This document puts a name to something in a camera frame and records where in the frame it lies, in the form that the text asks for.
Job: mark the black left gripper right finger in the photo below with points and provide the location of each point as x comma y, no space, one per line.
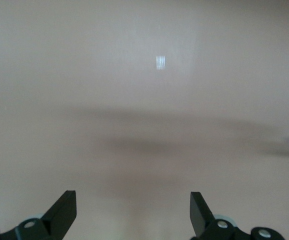
203,220

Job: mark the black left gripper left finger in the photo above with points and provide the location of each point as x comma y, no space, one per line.
57,220

